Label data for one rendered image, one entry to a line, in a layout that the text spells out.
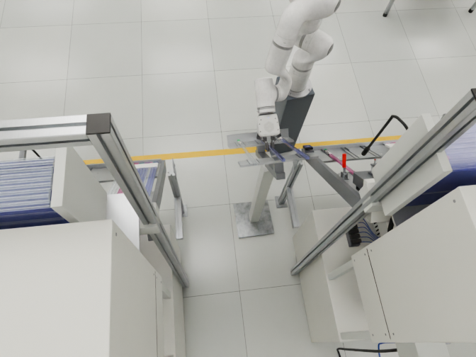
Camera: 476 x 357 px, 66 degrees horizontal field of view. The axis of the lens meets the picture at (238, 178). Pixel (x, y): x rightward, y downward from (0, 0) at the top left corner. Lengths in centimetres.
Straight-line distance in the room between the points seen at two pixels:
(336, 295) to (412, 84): 218
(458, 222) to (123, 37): 309
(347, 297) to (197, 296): 98
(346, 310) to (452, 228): 104
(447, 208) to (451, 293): 20
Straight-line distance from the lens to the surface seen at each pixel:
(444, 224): 100
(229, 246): 251
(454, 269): 101
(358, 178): 150
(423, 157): 98
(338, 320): 191
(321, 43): 194
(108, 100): 314
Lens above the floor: 244
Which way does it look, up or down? 66 degrees down
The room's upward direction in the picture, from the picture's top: 7 degrees clockwise
